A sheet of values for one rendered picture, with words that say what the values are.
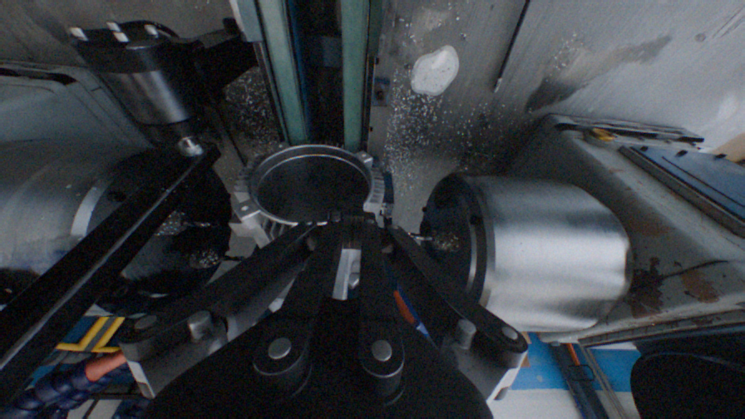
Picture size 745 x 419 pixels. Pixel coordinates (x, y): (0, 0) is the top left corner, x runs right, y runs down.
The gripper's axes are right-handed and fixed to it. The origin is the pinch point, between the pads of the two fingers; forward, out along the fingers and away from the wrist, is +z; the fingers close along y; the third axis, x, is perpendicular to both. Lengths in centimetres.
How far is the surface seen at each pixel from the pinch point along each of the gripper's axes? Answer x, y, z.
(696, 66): 24, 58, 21
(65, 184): 0.1, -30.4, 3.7
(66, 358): -327, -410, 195
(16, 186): -0.3, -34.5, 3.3
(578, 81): 20.6, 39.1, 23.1
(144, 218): -0.9, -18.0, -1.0
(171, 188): 1.0, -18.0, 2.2
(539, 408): -493, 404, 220
